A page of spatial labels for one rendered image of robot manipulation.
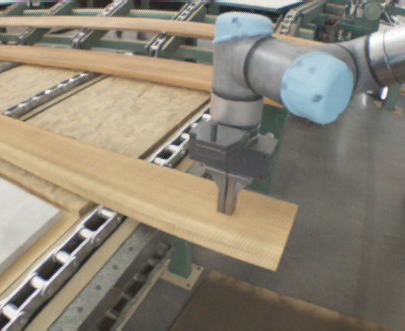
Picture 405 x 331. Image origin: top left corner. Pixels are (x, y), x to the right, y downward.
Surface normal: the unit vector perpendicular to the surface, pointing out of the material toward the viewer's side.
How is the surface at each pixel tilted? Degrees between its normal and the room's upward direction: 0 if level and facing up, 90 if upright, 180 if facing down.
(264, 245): 0
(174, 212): 0
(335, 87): 90
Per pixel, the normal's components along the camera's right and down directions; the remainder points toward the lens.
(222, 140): 0.04, -0.82
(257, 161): -0.43, 0.51
